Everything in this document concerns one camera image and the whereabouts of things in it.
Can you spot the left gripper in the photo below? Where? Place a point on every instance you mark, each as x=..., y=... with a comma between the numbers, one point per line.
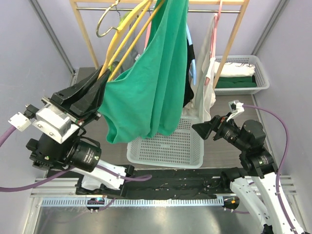
x=83, y=106

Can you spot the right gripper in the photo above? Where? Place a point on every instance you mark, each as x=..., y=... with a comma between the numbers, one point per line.
x=217, y=127

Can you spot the green tank top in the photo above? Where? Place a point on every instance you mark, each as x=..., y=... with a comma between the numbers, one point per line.
x=147, y=99

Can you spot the yellow hanger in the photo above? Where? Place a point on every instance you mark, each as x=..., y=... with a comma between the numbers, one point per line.
x=124, y=31

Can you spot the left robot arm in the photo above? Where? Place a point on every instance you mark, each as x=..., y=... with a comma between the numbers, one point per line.
x=63, y=144

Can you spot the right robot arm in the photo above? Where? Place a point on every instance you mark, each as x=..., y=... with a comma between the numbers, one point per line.
x=256, y=184

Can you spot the white tank top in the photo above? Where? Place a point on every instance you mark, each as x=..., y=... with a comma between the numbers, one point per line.
x=200, y=98

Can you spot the light pink hanger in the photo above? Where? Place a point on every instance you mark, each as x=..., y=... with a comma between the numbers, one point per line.
x=211, y=70

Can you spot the light blue hanger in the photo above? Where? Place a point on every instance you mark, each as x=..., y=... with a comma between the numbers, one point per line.
x=191, y=55

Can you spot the lime green hanger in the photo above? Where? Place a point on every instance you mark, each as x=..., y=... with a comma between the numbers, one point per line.
x=124, y=18

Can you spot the white empty basket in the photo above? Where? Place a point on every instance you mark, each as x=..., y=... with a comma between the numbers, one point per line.
x=184, y=148

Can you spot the folded green cloth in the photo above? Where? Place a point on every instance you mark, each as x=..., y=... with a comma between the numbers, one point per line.
x=236, y=82

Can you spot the folded white cloth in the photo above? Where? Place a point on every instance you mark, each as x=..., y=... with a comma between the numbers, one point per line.
x=234, y=69

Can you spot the white basket with clothes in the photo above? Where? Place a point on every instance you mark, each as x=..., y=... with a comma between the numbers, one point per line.
x=260, y=75

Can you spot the wooden clothes rack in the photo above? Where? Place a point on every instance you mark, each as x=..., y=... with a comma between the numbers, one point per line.
x=241, y=12

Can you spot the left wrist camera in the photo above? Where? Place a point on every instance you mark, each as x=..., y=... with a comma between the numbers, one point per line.
x=54, y=123

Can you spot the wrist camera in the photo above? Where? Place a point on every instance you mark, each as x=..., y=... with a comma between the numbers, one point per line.
x=236, y=108
x=54, y=123

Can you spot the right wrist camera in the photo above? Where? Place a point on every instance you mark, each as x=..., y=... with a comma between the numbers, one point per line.
x=236, y=108

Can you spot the white slotted cable duct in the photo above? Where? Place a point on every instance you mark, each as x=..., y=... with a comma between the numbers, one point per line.
x=96, y=201

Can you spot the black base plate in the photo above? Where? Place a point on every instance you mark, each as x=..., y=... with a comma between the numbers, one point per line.
x=183, y=184

